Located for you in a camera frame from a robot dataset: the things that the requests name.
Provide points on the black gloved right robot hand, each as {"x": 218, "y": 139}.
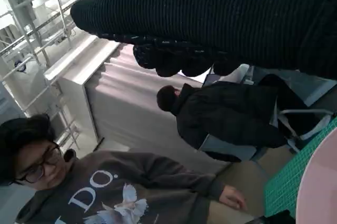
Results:
{"x": 210, "y": 10}

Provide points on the pink bowl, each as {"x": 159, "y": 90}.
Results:
{"x": 321, "y": 181}

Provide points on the person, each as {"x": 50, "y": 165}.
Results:
{"x": 226, "y": 113}
{"x": 118, "y": 181}

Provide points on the white cabinet with cloth front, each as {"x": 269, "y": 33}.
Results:
{"x": 137, "y": 108}

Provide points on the grey desk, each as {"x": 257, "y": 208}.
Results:
{"x": 316, "y": 87}

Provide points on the grey chair with metal legs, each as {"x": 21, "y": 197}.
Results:
{"x": 229, "y": 147}

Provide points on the green cutting mat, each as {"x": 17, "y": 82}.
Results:
{"x": 284, "y": 189}

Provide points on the white scaffold frame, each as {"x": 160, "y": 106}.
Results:
{"x": 61, "y": 5}

